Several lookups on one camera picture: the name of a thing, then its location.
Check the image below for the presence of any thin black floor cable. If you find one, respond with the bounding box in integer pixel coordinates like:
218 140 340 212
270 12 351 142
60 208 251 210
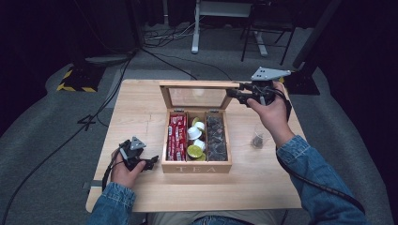
140 47 233 82

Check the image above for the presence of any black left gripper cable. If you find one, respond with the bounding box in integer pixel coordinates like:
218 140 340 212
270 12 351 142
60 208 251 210
101 149 126 192

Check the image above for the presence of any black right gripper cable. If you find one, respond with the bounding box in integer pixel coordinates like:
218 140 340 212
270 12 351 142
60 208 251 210
275 88 366 216

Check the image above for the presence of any black stand with striped base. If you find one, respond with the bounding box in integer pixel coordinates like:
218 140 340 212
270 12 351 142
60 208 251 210
55 46 107 94

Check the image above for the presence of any person's right hand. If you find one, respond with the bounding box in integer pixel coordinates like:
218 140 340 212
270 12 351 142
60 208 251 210
247 82 297 148

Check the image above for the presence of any row of red packets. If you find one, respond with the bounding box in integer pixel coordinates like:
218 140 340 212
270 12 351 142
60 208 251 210
167 113 189 162

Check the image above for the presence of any black metal chair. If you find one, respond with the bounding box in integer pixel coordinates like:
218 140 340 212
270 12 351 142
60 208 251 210
239 0 298 66

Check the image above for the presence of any black slanted stand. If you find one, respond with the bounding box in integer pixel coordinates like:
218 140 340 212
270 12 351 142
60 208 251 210
283 0 343 97

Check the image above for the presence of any white desk frame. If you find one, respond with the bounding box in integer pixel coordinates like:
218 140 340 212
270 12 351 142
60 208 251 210
191 0 269 58

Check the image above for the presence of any long black floor cable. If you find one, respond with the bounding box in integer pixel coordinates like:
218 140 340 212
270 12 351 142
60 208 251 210
0 51 137 218

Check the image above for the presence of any person's torso and lap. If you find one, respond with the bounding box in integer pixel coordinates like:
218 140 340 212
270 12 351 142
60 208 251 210
145 210 283 225

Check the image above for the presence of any pile of dark tea bags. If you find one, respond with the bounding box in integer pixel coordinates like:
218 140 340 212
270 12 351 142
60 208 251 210
206 115 228 162

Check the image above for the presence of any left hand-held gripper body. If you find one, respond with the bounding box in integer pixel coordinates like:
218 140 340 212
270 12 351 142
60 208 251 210
118 136 148 172

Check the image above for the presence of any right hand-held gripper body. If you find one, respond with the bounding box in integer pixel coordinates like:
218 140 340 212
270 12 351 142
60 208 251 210
250 66 292 106

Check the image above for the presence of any bundle of floor cables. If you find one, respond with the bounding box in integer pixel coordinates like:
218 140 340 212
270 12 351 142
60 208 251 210
143 18 201 50

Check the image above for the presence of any clear pyramid tea sachet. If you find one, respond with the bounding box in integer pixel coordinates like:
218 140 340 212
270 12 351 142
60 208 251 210
250 125 267 150

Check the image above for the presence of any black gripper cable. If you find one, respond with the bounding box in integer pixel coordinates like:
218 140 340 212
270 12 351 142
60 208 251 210
101 149 126 192
275 88 366 216

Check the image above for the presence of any grey table edge clamp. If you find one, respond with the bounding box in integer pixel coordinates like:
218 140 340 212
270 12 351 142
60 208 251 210
82 180 103 190

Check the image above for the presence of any pile of white green capsules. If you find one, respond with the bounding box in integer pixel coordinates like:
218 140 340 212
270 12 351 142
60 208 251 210
187 116 207 162

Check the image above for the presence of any person's left hand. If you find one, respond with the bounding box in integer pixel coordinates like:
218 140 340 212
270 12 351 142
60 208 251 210
111 151 146 189

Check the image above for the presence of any wooden tea box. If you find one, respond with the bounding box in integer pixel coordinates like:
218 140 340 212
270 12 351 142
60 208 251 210
159 80 240 174

